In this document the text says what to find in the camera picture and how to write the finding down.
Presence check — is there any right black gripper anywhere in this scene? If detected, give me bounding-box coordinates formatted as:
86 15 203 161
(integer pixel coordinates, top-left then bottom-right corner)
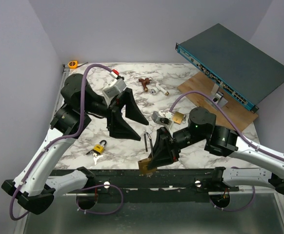
145 127 207 169

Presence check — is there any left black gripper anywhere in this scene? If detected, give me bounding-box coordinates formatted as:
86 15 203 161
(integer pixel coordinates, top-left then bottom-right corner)
81 88 149 140

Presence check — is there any small brass long-shackle padlock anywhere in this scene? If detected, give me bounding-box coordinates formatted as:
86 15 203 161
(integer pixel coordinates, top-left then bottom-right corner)
138 132 156 177

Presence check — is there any large brass padlock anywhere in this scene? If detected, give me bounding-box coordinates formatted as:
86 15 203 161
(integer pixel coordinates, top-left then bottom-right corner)
172 112 186 124

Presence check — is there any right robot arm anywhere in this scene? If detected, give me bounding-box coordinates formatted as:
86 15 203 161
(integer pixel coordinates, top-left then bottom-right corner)
146 107 284 195

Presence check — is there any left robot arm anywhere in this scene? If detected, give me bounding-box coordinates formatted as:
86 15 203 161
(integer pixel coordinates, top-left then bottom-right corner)
1 74 149 215

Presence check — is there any white faucet tap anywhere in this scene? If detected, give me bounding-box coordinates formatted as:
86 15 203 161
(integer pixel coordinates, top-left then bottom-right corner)
151 82 169 96

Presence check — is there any yellow padlock with keys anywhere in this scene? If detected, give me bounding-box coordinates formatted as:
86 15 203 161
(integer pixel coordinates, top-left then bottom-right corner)
85 139 107 166

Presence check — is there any brown faucet tap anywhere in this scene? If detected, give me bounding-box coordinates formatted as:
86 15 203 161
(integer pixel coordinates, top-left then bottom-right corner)
138 78 152 92

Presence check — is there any orange tape measure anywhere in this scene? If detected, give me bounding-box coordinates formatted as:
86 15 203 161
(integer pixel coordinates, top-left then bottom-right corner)
68 60 88 70

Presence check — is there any wooden board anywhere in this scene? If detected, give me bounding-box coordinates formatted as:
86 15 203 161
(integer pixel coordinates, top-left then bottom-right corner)
177 72 258 131

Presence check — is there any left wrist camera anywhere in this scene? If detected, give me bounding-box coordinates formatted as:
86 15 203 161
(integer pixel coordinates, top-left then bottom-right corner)
102 69 126 106

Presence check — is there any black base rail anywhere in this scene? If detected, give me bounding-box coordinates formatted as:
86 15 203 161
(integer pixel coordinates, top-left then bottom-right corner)
67 167 242 203

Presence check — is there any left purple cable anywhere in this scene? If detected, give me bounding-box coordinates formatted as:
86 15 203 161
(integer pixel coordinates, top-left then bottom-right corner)
10 63 124 221

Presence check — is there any purple cable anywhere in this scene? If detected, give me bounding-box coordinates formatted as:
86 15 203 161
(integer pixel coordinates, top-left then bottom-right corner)
10 63 124 221
168 90 284 212

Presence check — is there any metal switch stand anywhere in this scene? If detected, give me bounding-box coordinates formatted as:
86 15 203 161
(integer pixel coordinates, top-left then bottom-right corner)
206 84 228 108

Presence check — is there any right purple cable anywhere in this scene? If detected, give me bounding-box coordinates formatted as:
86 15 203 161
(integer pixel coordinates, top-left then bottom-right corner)
168 90 284 212

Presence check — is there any teal network switch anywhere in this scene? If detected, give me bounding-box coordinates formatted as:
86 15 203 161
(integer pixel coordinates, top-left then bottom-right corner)
175 23 284 113

